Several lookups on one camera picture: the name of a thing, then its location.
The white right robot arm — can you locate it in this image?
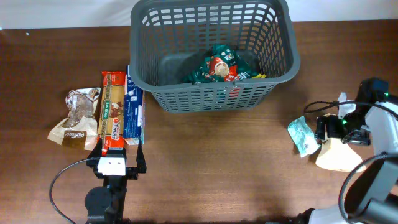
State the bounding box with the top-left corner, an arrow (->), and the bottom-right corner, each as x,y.
288,78 -> 397,224

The small mint green packet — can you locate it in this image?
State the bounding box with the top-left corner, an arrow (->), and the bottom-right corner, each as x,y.
287,116 -> 320,157

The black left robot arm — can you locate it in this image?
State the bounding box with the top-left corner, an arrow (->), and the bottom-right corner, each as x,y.
85,140 -> 147,224

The beige granola pouch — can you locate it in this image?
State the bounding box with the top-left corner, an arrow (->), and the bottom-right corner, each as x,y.
47,88 -> 101,151

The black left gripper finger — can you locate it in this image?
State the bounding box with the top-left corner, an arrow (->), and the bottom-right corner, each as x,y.
136,139 -> 147,174
86,139 -> 103,166

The blue tissue pack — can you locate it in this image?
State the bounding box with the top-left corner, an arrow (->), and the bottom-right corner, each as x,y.
123,65 -> 145,146

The grey plastic basket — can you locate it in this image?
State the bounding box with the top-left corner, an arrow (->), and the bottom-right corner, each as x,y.
129,0 -> 300,113

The beige paper pouch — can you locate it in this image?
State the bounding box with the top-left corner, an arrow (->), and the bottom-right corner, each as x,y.
315,113 -> 368,174

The green Nescafe coffee bag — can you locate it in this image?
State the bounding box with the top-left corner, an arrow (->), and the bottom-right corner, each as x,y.
183,44 -> 267,85

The San Remo spaghetti pack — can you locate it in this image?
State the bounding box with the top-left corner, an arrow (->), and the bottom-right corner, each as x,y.
98,71 -> 126,156

